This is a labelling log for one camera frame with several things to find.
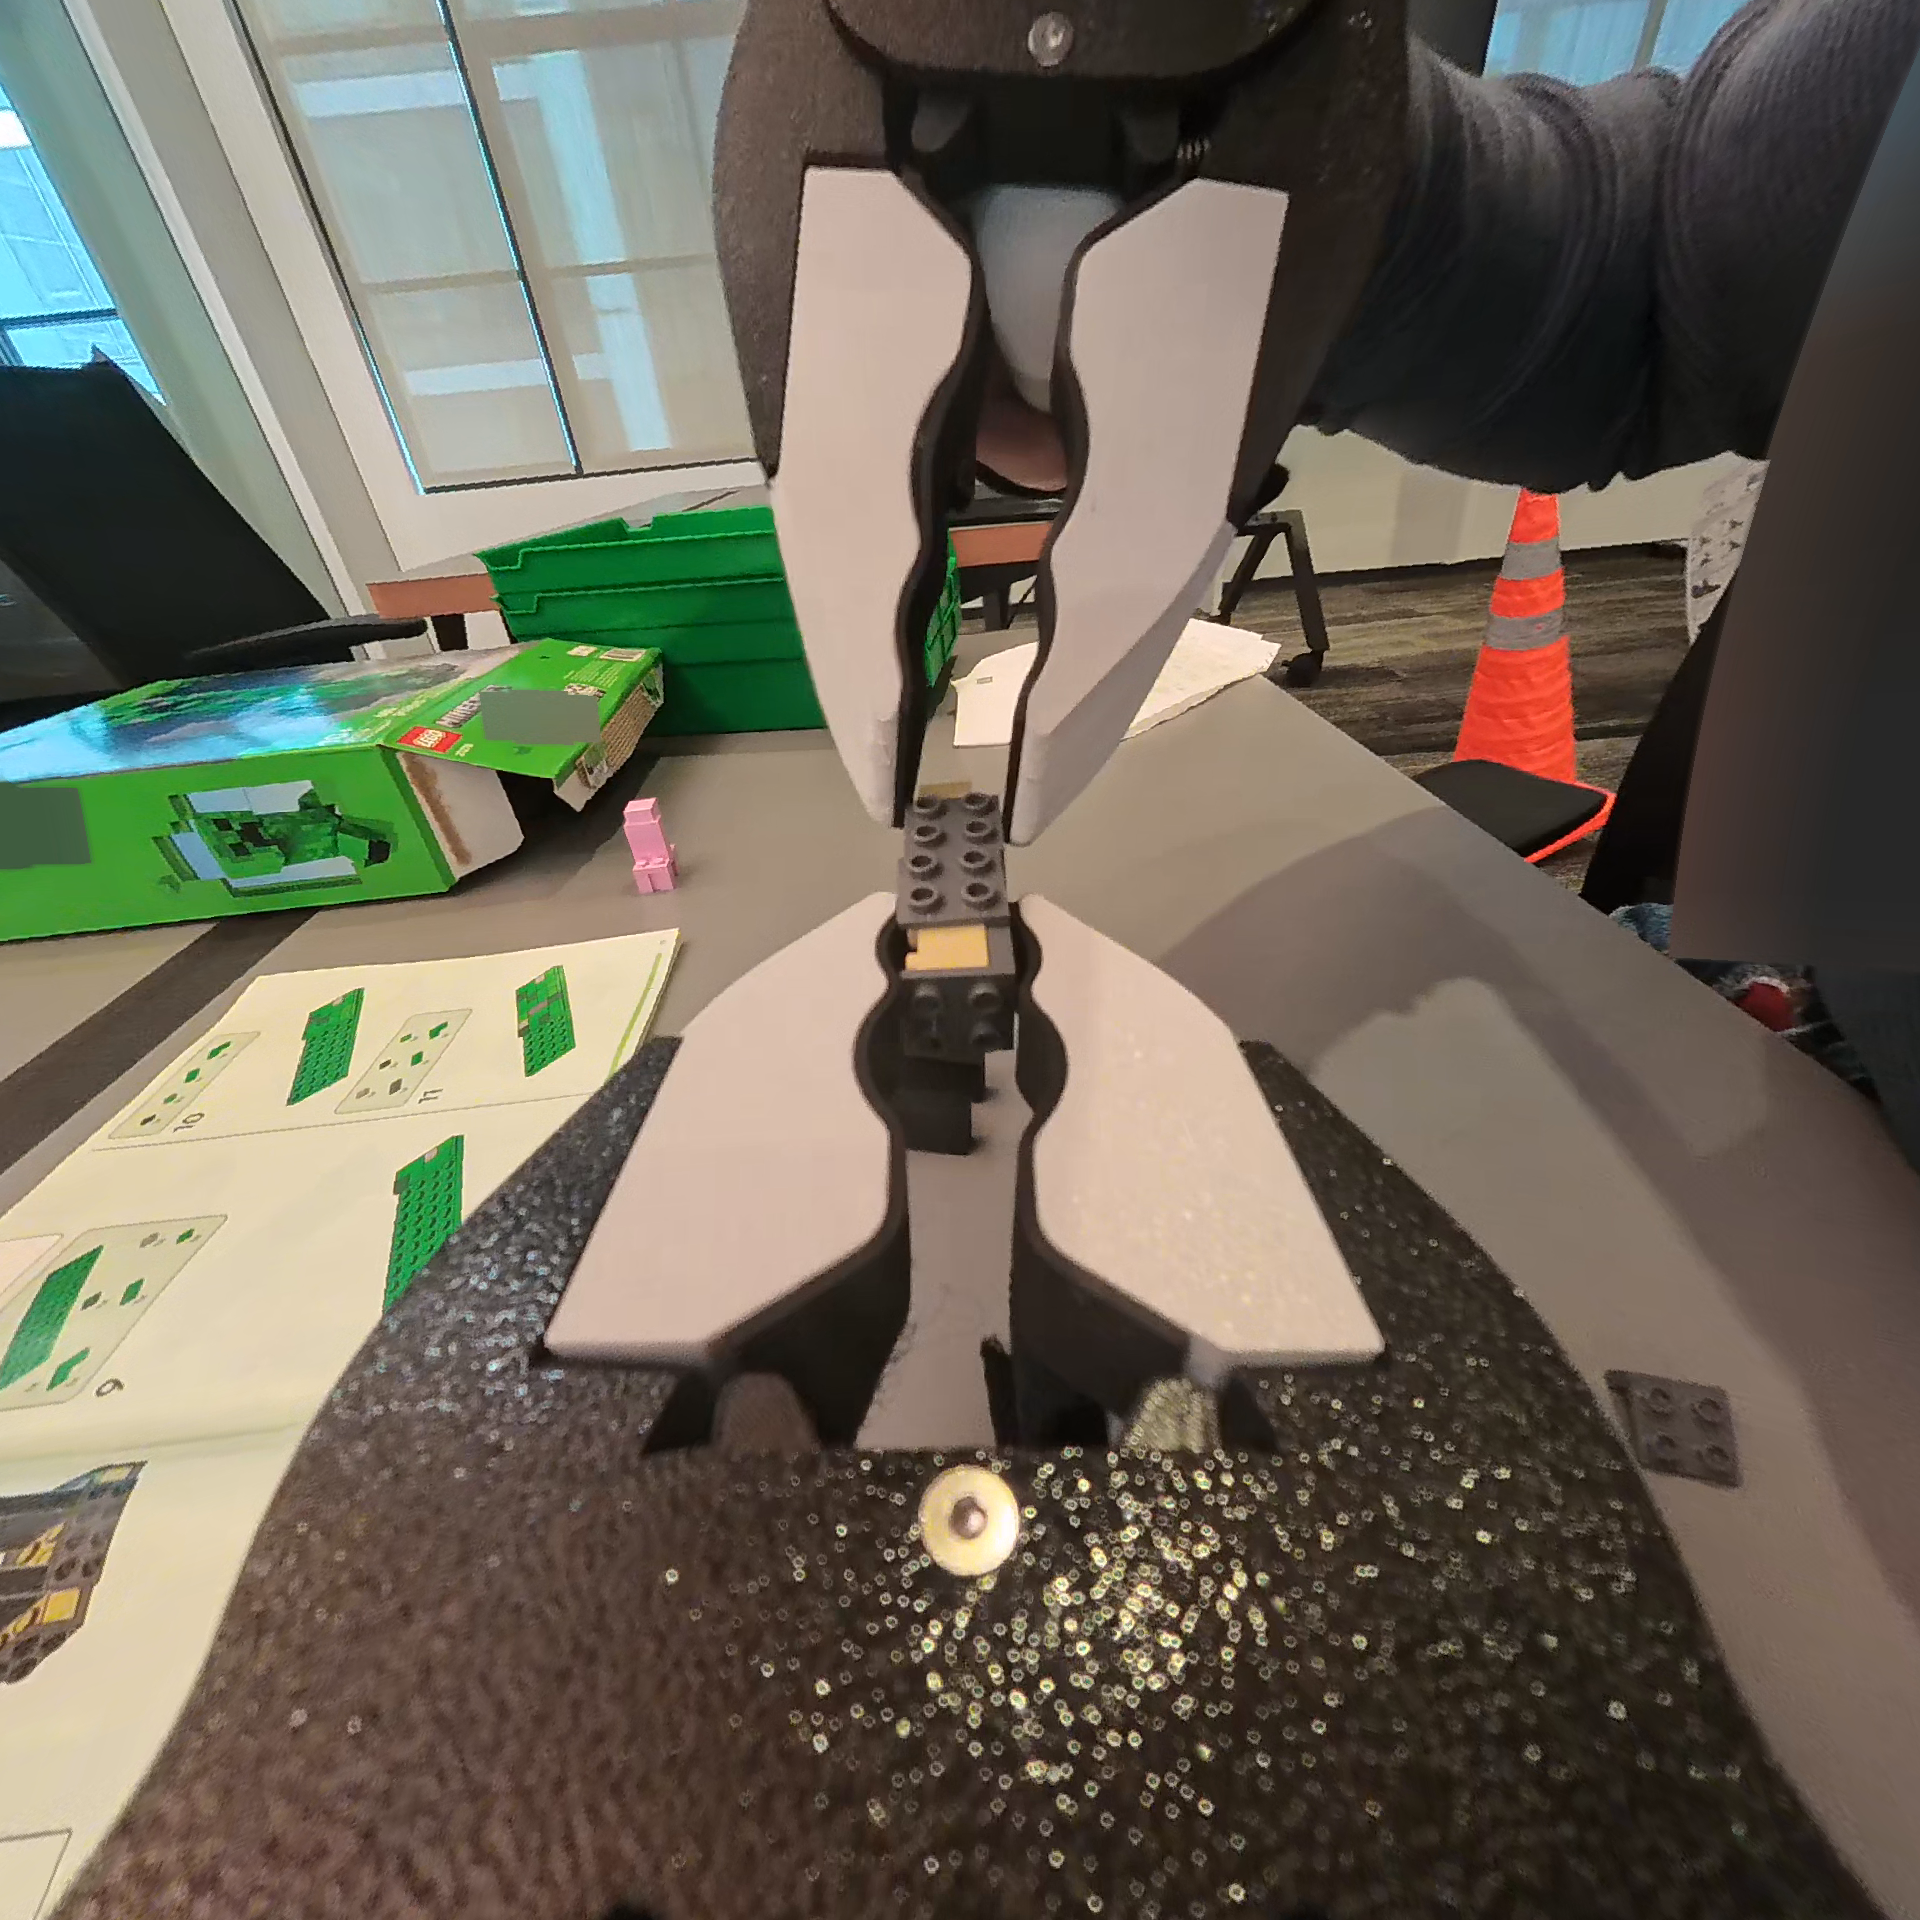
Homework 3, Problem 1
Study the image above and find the large window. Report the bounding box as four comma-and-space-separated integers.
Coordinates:
225, 0, 767, 490

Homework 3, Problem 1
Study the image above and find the grey and tan brick assembly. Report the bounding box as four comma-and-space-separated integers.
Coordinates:
887, 780, 1030, 1162

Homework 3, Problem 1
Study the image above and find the green plastic bin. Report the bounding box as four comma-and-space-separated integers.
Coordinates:
491, 575, 798, 639
478, 508, 789, 590
503, 540, 963, 735

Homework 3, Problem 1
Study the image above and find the grey desk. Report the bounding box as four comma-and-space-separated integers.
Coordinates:
0, 638, 1920, 1920

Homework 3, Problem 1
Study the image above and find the flat dark grey plate brick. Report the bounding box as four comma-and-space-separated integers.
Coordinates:
1604, 1366, 1743, 1490

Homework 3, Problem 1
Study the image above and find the person's right hand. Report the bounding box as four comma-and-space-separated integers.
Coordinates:
975, 369, 1078, 493

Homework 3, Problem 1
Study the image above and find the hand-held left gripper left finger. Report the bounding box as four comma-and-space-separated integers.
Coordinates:
545, 889, 916, 1453

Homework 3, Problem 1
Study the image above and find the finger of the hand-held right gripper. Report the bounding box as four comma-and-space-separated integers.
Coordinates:
767, 159, 986, 827
1005, 177, 1291, 852

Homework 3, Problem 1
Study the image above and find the narrow window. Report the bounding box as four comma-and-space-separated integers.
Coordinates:
0, 83, 159, 395

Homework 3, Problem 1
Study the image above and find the pale green instruction booklet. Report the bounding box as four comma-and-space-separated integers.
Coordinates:
0, 929, 683, 1920

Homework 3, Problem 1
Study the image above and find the wooden table with black legs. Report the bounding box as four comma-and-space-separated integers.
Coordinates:
363, 478, 1335, 689

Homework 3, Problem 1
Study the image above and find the green cardboard toy box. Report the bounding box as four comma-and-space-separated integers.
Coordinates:
0, 638, 666, 946

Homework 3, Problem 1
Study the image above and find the black seat with orange trim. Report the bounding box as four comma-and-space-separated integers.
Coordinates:
1417, 757, 1619, 868

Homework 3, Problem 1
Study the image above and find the orange traffic cone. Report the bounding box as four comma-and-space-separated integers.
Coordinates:
1455, 487, 1595, 788

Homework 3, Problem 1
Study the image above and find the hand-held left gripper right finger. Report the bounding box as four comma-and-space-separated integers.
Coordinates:
1007, 892, 1386, 1453

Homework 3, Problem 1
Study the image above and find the black office chair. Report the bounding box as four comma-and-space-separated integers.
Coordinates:
0, 351, 430, 706

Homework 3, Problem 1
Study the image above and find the white paper sheet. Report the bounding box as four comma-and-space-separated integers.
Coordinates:
948, 617, 1279, 747

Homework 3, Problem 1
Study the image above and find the person's right forearm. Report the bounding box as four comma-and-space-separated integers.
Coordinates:
1290, 0, 1893, 505

